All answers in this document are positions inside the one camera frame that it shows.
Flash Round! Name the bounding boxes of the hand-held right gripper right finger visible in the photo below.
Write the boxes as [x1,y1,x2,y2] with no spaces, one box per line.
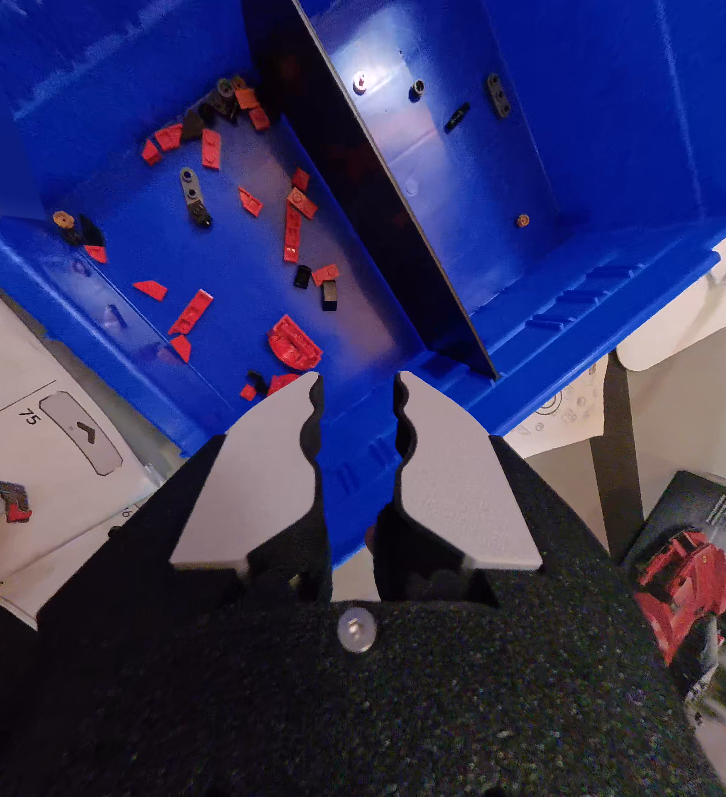
[393,371,545,572]

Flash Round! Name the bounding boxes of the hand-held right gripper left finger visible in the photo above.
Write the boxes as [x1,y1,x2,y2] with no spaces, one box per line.
[169,372,326,572]

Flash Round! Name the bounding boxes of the pile of red black bricks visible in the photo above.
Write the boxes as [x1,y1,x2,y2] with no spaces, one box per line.
[52,75,342,402]

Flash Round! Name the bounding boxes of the blue storage bin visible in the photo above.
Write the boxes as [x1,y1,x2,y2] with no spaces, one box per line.
[0,0,726,570]

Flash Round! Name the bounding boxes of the white instruction booklet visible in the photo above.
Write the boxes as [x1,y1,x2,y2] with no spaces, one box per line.
[0,258,167,626]

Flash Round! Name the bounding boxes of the white sheet with circles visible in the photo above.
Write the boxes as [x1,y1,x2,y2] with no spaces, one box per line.
[505,355,610,460]

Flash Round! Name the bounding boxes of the toy car set box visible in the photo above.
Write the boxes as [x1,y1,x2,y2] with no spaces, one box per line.
[623,470,726,792]

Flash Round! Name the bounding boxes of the white rounded plate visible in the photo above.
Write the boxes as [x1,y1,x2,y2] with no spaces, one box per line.
[612,230,726,373]

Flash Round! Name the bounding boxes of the black bin divider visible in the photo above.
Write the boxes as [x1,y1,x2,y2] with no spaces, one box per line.
[241,0,502,382]

